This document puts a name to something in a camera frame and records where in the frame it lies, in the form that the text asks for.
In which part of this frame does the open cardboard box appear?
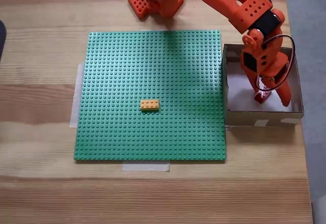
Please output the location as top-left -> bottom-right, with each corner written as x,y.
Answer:
221,43 -> 305,128

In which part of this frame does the red lego block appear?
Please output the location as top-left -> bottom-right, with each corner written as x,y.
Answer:
254,89 -> 271,104

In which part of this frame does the white paper box lining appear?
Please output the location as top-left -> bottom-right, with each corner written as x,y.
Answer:
225,62 -> 293,113

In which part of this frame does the wide masking tape strip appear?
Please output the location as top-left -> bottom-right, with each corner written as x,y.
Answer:
69,61 -> 86,128

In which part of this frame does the green lego baseplate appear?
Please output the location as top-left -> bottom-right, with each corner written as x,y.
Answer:
73,30 -> 228,163

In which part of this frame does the gripper servo cable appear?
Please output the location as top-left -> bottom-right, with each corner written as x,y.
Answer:
257,34 -> 296,92

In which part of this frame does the yellow lego block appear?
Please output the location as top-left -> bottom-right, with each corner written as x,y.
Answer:
140,99 -> 160,112

